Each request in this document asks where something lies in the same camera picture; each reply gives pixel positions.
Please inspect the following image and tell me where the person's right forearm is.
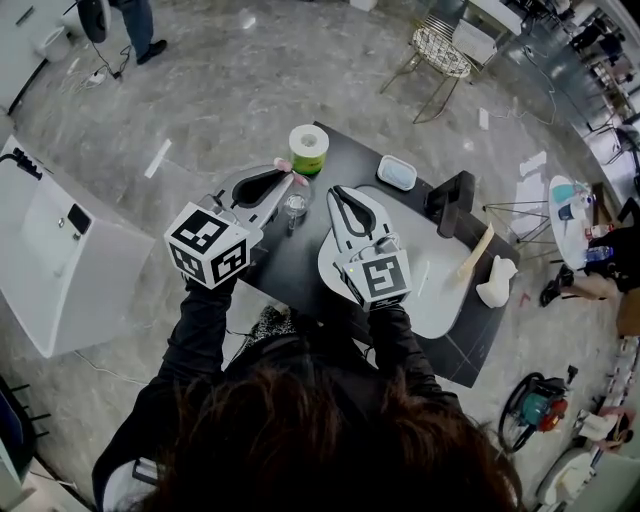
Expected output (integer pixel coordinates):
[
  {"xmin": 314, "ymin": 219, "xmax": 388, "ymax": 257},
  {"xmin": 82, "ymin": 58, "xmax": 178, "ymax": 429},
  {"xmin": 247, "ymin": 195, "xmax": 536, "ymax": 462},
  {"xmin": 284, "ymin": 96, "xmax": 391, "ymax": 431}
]
[{"xmin": 366, "ymin": 304, "xmax": 442, "ymax": 397}]

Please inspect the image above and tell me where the black round fan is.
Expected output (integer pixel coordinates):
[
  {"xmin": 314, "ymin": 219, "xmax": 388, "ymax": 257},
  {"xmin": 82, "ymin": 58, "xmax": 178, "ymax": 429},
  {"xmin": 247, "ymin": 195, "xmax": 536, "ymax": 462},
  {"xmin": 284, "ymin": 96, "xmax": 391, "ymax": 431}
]
[{"xmin": 76, "ymin": 0, "xmax": 114, "ymax": 45}]

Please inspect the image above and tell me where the black sink faucet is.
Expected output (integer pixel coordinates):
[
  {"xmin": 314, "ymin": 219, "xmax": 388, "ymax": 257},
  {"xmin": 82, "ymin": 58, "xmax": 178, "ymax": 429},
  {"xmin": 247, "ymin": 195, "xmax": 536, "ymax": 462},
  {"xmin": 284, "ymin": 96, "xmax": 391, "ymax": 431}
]
[{"xmin": 423, "ymin": 170, "xmax": 477, "ymax": 239}]

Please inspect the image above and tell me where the white folded towel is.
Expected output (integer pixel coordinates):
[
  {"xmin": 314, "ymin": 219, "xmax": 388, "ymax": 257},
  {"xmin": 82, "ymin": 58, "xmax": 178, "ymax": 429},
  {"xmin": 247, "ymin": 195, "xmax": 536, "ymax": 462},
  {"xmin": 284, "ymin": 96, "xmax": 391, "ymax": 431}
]
[{"xmin": 474, "ymin": 254, "xmax": 519, "ymax": 308}]

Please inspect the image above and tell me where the black bathtub panel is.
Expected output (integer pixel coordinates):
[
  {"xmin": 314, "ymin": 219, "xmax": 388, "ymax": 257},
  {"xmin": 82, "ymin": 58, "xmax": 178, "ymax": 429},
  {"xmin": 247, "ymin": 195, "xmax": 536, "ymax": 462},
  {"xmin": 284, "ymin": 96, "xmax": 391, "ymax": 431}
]
[{"xmin": 66, "ymin": 201, "xmax": 93, "ymax": 237}]

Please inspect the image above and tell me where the white soap dish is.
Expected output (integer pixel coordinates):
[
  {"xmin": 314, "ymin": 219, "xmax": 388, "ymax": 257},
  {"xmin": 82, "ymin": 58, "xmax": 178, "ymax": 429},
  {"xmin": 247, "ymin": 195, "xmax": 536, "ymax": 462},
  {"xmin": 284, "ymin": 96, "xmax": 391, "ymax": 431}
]
[{"xmin": 375, "ymin": 154, "xmax": 419, "ymax": 193}]

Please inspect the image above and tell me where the black bathtub faucet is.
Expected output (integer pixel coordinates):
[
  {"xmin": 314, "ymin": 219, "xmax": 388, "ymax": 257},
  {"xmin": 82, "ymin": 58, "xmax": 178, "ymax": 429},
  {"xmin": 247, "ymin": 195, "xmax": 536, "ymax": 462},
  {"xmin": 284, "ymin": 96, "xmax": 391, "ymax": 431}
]
[{"xmin": 0, "ymin": 146, "xmax": 44, "ymax": 182}]

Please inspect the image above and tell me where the person's speckled skirt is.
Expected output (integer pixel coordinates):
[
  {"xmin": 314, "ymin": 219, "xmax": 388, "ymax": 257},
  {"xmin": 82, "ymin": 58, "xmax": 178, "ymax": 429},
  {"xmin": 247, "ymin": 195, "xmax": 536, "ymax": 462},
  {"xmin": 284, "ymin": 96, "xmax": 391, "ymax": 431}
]
[{"xmin": 246, "ymin": 304, "xmax": 297, "ymax": 352}]

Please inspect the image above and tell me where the white bathtub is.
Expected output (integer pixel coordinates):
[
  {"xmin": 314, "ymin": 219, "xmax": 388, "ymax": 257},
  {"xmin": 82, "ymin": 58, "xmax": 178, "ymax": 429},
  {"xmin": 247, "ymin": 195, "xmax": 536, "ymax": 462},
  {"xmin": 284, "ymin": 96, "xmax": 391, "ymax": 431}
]
[{"xmin": 0, "ymin": 133, "xmax": 157, "ymax": 360}]

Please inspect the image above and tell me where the white sink basin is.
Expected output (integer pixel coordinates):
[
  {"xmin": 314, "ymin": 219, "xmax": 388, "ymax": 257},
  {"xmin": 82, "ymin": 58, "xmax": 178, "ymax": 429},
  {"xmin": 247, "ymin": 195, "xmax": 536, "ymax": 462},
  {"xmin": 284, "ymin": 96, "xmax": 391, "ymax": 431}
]
[{"xmin": 317, "ymin": 184, "xmax": 494, "ymax": 342}]

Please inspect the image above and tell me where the clear glass cup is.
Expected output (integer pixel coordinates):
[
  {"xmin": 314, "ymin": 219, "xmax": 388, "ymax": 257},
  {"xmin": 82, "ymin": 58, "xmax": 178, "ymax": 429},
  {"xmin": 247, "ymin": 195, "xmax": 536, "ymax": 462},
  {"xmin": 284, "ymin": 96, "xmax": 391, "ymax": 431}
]
[{"xmin": 284, "ymin": 191, "xmax": 314, "ymax": 232}]

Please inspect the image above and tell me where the dark vanity cabinet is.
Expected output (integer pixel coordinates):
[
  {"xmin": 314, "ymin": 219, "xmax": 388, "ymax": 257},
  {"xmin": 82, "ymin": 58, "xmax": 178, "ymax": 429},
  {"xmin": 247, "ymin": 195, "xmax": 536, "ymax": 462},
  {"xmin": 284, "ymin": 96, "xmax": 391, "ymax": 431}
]
[{"xmin": 234, "ymin": 120, "xmax": 522, "ymax": 390}]

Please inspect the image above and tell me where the white slatted box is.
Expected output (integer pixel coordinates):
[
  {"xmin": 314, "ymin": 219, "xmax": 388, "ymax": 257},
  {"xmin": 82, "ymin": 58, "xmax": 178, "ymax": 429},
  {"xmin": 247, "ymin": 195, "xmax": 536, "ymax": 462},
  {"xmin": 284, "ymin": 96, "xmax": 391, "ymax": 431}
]
[{"xmin": 451, "ymin": 18, "xmax": 499, "ymax": 67}]

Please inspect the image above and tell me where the light wooden comb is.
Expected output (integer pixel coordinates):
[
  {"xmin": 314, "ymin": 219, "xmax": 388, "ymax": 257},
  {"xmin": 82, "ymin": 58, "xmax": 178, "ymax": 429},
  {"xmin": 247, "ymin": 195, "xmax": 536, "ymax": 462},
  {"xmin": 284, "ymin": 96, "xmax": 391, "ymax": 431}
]
[{"xmin": 456, "ymin": 221, "xmax": 497, "ymax": 290}]

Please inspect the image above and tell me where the white paper strip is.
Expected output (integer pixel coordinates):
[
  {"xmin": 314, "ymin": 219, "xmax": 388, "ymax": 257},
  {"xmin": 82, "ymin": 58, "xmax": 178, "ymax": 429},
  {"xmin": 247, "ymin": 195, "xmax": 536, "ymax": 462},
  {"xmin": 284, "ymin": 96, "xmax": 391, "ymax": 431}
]
[{"xmin": 143, "ymin": 138, "xmax": 174, "ymax": 181}]

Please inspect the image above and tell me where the white round side table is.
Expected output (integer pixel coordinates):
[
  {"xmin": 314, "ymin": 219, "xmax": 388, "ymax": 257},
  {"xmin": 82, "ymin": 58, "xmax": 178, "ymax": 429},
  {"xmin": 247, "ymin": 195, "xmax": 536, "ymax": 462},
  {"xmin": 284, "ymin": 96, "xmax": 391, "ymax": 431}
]
[{"xmin": 481, "ymin": 174, "xmax": 609, "ymax": 272}]

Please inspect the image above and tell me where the blue chair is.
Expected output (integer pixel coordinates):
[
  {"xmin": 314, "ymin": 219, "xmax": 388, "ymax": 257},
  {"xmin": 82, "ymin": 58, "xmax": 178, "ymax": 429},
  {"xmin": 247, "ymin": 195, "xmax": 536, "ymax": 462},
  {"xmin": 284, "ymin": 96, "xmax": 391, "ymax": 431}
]
[{"xmin": 0, "ymin": 373, "xmax": 52, "ymax": 501}]

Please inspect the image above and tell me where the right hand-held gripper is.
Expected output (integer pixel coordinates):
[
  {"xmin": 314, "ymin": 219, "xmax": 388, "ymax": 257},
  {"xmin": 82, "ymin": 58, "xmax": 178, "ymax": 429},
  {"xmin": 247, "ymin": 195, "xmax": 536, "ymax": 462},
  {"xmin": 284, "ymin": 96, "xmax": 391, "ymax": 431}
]
[{"xmin": 326, "ymin": 184, "xmax": 414, "ymax": 312}]

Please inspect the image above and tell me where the person's left forearm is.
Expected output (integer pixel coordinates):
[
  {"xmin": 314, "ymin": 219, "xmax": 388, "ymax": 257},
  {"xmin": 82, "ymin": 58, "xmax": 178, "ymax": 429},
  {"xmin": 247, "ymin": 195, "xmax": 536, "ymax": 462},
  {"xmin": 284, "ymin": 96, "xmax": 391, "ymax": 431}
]
[{"xmin": 164, "ymin": 278, "xmax": 240, "ymax": 372}]

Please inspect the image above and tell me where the gold wire chair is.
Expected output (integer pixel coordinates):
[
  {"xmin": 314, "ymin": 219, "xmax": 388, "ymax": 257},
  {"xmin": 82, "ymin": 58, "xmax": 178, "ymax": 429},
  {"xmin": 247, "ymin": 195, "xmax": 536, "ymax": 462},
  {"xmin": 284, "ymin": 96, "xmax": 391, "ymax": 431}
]
[{"xmin": 379, "ymin": 13, "xmax": 474, "ymax": 125}]

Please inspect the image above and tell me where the green wrapped paper roll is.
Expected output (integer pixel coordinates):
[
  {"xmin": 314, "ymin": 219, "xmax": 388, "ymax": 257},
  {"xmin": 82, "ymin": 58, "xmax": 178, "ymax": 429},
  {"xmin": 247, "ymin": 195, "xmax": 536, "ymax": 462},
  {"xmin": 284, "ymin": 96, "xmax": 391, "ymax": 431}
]
[{"xmin": 288, "ymin": 123, "xmax": 331, "ymax": 177}]

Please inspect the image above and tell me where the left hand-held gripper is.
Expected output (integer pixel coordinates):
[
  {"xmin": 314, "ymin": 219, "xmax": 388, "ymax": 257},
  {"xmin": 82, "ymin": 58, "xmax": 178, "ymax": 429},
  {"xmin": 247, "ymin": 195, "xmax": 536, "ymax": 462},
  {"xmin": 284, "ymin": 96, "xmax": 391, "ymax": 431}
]
[{"xmin": 163, "ymin": 164, "xmax": 297, "ymax": 290}]

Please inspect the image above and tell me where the teal and red vacuum cleaner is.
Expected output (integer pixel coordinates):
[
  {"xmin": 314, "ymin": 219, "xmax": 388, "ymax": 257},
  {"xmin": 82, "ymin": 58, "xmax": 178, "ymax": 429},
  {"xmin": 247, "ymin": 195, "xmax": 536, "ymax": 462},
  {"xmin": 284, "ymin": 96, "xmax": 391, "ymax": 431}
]
[{"xmin": 498, "ymin": 371, "xmax": 572, "ymax": 452}]

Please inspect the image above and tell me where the person's black top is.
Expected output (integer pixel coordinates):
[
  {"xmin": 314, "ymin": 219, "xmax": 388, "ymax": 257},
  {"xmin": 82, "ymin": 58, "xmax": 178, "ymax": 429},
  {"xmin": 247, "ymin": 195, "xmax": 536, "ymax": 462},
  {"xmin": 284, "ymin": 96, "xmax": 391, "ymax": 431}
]
[{"xmin": 92, "ymin": 319, "xmax": 479, "ymax": 512}]

